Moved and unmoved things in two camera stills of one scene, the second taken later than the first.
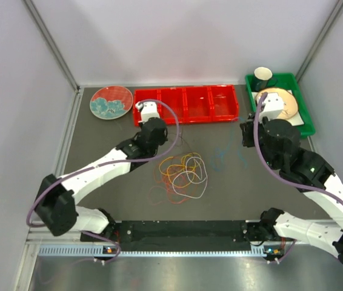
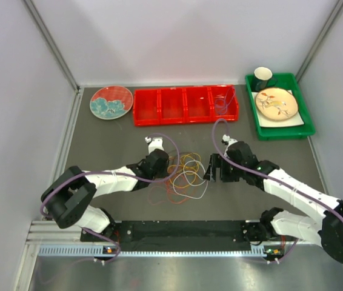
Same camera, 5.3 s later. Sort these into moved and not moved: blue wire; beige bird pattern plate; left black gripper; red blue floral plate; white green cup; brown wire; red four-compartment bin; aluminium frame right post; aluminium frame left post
Moved: blue wire; left black gripper; brown wire
Not moved: aluminium frame right post; aluminium frame left post; white green cup; red four-compartment bin; beige bird pattern plate; red blue floral plate
